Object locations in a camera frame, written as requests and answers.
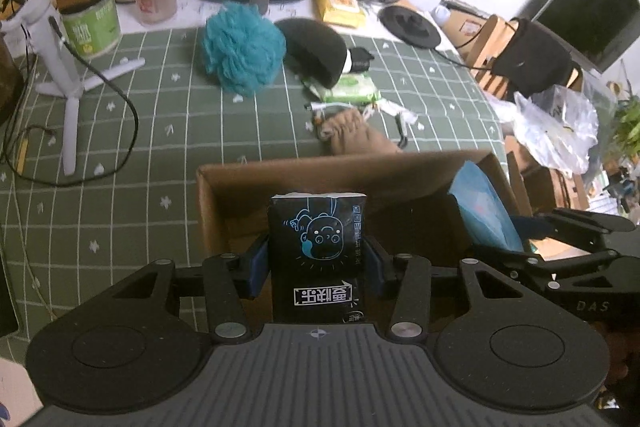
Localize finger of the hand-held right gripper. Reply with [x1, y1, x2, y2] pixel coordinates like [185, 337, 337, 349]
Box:
[512, 208, 640, 240]
[465, 248, 622, 289]

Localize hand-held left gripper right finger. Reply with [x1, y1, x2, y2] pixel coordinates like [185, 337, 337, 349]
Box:
[365, 237, 542, 340]

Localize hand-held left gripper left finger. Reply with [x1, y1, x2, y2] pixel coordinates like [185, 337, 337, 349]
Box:
[107, 234, 273, 344]

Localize black tissue packet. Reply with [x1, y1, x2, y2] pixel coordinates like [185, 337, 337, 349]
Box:
[266, 192, 369, 325]

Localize brown cardboard box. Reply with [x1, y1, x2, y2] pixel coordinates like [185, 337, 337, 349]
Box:
[195, 149, 534, 260]

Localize blue plastic packet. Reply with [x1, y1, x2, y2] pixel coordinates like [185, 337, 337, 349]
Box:
[447, 161, 526, 253]

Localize brown drawstring pouch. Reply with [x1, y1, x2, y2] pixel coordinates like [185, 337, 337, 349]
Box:
[320, 109, 404, 156]

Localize white paper tags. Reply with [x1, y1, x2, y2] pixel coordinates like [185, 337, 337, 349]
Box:
[364, 102, 420, 126]

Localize teal bath pouf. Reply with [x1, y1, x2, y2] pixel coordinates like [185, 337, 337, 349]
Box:
[201, 1, 288, 96]

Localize black foam pad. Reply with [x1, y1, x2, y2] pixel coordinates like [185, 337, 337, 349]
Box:
[274, 18, 351, 88]

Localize open brown carton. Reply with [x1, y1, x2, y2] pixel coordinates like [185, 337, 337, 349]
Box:
[505, 136, 593, 214]

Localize clear plastic bag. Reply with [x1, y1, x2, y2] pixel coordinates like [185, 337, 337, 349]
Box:
[502, 84, 600, 180]

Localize green potted plant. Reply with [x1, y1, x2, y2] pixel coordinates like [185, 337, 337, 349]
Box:
[607, 79, 640, 168]

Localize green checked tablecloth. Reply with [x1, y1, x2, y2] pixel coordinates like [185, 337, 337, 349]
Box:
[0, 27, 507, 358]

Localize black bag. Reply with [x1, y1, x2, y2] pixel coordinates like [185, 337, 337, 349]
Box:
[492, 18, 583, 100]

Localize green wet wipes pack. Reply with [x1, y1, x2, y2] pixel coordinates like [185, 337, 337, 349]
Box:
[310, 73, 382, 104]

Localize wooden chair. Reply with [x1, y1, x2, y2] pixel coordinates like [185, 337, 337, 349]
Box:
[470, 14, 585, 102]

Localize black roll with white band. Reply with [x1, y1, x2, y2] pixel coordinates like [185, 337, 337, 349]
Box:
[344, 47, 374, 74]

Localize black monitor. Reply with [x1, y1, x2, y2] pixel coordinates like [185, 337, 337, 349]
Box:
[520, 0, 640, 75]

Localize brown cardboard parcel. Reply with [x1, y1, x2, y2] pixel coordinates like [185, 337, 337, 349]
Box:
[440, 0, 496, 60]

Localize black kettle base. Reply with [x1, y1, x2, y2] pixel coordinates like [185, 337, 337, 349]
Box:
[377, 4, 442, 50]

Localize yellow wipes pack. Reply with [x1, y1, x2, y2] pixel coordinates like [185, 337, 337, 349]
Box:
[314, 0, 368, 28]

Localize green canister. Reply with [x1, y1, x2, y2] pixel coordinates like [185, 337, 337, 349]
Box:
[59, 0, 122, 60]

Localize white tripod stand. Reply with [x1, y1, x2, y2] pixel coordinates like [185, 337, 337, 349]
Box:
[0, 0, 147, 178]

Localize white cable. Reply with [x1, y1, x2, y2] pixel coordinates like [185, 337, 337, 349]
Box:
[305, 101, 352, 114]

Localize kettle base power cord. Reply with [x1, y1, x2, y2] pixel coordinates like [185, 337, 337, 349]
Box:
[432, 19, 521, 72]

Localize black cable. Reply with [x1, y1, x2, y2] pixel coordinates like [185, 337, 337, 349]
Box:
[0, 19, 140, 182]

